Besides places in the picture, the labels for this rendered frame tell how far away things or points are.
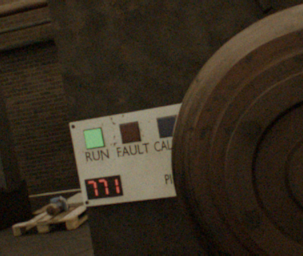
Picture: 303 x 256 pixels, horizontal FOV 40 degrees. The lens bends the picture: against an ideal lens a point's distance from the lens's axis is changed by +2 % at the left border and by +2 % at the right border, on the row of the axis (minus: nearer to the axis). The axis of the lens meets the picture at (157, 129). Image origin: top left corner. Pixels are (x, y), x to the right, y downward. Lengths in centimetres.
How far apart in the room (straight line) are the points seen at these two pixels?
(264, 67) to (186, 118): 14
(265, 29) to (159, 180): 36
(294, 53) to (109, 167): 43
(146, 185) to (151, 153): 7
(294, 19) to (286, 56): 6
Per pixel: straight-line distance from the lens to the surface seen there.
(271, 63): 62
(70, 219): 506
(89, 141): 86
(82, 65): 88
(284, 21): 65
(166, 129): 80
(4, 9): 739
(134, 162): 83
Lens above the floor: 124
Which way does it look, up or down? 3 degrees down
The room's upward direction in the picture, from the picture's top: 10 degrees counter-clockwise
